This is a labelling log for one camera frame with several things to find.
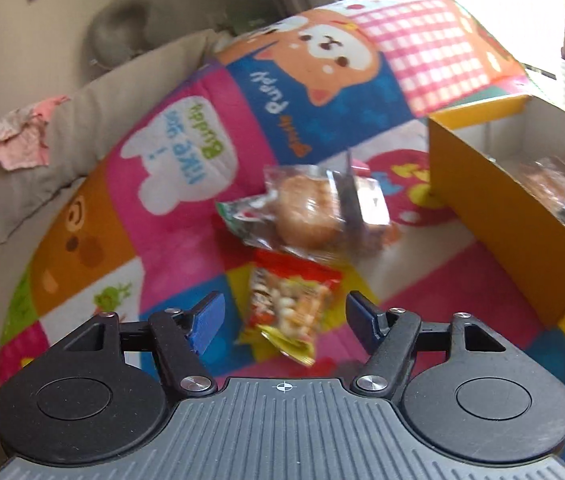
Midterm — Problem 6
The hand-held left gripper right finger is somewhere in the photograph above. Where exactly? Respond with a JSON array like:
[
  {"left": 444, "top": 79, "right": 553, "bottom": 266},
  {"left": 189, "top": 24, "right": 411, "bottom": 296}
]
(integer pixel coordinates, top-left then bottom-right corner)
[{"left": 346, "top": 291, "right": 520, "bottom": 397}]

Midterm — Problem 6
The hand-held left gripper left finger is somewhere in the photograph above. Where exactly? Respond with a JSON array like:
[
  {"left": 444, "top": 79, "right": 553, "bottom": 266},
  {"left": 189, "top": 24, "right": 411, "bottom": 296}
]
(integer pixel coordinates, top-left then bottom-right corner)
[{"left": 47, "top": 291, "right": 226, "bottom": 396}]

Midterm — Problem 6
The yellow red snack packet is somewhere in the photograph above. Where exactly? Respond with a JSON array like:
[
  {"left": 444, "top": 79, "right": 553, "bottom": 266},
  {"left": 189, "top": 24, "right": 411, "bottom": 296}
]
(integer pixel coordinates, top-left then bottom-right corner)
[{"left": 236, "top": 247, "right": 343, "bottom": 367}]

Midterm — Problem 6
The green snack packet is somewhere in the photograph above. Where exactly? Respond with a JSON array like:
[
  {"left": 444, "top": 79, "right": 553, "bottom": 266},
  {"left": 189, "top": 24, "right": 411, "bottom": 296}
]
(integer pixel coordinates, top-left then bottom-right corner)
[{"left": 215, "top": 195, "right": 283, "bottom": 251}]

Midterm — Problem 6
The purple snack packet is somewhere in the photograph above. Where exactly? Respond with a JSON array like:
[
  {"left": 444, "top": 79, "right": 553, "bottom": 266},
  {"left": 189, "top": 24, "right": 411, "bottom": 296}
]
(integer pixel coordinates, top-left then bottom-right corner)
[{"left": 327, "top": 149, "right": 402, "bottom": 256}]

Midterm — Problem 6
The round bun packet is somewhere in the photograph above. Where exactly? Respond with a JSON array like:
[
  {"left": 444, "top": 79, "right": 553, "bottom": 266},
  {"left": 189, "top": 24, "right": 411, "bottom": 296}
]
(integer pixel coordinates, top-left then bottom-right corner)
[{"left": 264, "top": 164, "right": 358, "bottom": 261}]

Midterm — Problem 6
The yellow cardboard box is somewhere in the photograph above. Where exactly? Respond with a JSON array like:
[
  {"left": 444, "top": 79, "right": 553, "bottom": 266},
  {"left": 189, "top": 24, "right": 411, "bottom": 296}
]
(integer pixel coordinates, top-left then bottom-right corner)
[{"left": 427, "top": 95, "right": 565, "bottom": 328}]

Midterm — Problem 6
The large bread loaf packet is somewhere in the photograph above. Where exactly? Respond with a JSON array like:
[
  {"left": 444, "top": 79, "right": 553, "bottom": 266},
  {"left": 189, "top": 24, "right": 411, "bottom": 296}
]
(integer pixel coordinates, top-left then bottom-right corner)
[{"left": 515, "top": 156, "right": 565, "bottom": 233}]

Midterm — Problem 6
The colourful printed play mat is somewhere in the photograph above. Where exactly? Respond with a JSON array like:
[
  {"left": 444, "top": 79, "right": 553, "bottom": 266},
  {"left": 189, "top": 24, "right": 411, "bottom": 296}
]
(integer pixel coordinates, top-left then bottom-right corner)
[{"left": 0, "top": 0, "right": 565, "bottom": 466}]

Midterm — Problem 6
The beige sofa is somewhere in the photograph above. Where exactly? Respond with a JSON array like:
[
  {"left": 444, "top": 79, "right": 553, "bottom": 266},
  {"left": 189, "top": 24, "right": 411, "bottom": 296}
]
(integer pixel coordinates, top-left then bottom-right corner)
[{"left": 0, "top": 27, "right": 233, "bottom": 261}]

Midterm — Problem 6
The pink floral clothes pile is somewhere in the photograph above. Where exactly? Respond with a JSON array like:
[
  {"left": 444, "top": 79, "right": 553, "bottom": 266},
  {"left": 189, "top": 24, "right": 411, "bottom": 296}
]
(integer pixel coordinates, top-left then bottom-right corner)
[{"left": 0, "top": 95, "right": 70, "bottom": 196}]

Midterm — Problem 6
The grey neck pillow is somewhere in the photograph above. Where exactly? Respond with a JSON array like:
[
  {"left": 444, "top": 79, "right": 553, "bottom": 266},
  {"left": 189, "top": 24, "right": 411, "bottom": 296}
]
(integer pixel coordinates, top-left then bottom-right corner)
[{"left": 85, "top": 0, "right": 163, "bottom": 68}]

